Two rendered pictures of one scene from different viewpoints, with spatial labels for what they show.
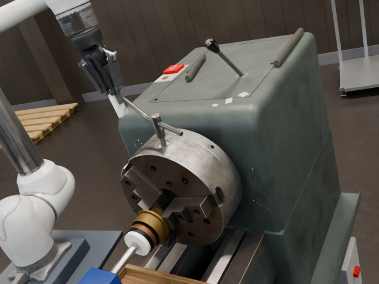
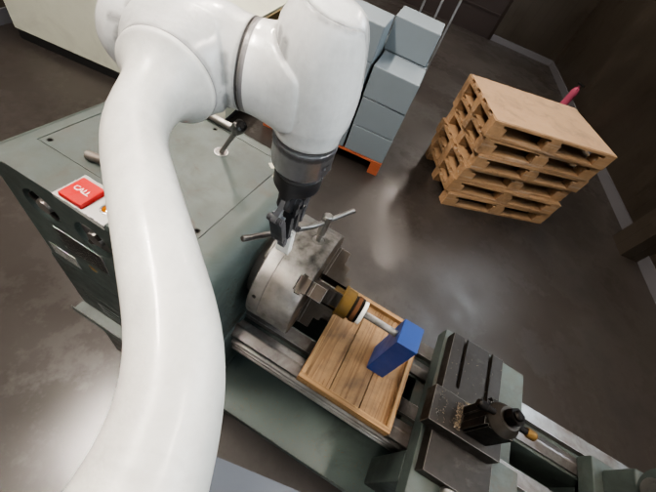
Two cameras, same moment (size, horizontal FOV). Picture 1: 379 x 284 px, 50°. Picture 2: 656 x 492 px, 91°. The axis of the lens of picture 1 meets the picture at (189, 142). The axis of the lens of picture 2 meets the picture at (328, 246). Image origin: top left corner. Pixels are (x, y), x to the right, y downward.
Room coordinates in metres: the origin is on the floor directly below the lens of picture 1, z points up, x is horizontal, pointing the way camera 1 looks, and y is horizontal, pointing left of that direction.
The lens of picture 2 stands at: (1.16, 0.53, 1.84)
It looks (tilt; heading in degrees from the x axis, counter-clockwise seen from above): 50 degrees down; 239
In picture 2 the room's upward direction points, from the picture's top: 25 degrees clockwise
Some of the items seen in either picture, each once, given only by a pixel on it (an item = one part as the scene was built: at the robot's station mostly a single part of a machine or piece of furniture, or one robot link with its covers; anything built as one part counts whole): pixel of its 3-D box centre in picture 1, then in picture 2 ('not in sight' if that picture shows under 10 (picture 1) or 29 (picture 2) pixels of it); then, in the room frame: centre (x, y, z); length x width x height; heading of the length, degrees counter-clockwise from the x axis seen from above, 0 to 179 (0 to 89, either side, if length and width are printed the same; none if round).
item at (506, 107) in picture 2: not in sight; (507, 153); (-1.55, -1.64, 0.44); 1.25 x 0.86 x 0.89; 169
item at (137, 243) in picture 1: (123, 261); (379, 323); (0.74, 0.23, 1.08); 0.13 x 0.07 x 0.07; 141
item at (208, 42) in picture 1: (211, 46); (237, 129); (1.12, -0.15, 1.38); 0.04 x 0.03 x 0.05; 141
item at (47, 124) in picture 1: (22, 127); not in sight; (5.22, 2.02, 0.06); 1.37 x 0.91 x 0.12; 61
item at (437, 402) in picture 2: not in sight; (461, 422); (0.53, 0.50, 1.00); 0.20 x 0.10 x 0.05; 141
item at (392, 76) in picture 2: not in sight; (348, 77); (0.03, -2.30, 0.58); 1.20 x 0.77 x 1.15; 150
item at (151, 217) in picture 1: (149, 228); (346, 303); (0.82, 0.16, 1.08); 0.09 x 0.09 x 0.09; 51
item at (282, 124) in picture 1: (232, 123); (181, 213); (1.26, -0.16, 1.06); 0.59 x 0.48 x 0.39; 141
